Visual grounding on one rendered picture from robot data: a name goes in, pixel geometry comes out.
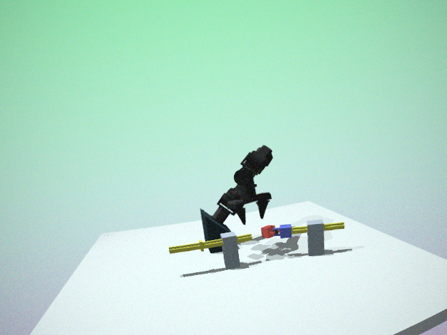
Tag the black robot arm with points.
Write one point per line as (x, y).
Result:
(253, 164)

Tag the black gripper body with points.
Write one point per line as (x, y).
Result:
(248, 192)

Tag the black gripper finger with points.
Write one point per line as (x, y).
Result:
(242, 214)
(262, 207)

